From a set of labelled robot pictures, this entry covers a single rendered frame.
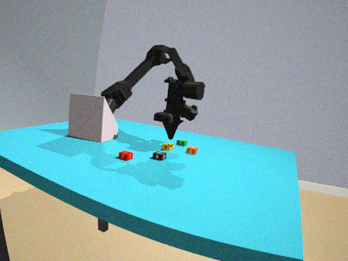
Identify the red block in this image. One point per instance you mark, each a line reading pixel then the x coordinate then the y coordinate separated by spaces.
pixel 125 155

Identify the orange block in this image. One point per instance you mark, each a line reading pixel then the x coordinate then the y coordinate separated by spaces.
pixel 192 150

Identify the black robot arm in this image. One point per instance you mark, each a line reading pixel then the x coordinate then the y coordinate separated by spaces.
pixel 184 86

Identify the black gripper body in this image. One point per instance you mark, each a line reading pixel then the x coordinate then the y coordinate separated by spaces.
pixel 169 115

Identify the green block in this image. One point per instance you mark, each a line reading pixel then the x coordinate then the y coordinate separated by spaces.
pixel 182 142

